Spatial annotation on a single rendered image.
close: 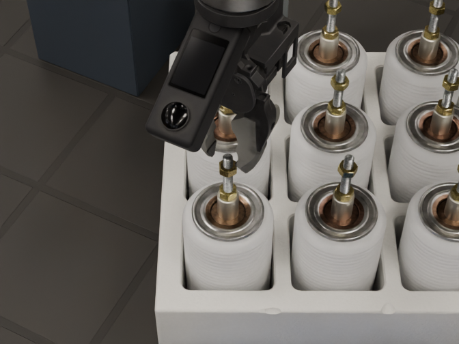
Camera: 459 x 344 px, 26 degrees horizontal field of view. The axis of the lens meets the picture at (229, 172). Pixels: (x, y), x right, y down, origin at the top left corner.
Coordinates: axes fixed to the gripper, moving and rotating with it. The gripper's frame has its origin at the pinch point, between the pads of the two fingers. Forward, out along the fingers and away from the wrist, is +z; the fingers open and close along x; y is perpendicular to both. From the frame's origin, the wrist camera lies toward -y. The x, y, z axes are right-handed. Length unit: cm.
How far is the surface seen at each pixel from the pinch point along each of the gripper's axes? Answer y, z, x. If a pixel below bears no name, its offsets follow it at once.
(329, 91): 23.0, 11.1, -0.5
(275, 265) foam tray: 1.7, 16.4, -5.4
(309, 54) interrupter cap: 25.4, 9.1, 3.7
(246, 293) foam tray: -3.1, 16.4, -4.5
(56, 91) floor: 23, 34, 43
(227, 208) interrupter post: -0.3, 7.3, -0.5
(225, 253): -3.5, 10.1, -2.2
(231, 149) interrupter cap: 7.9, 8.9, 3.9
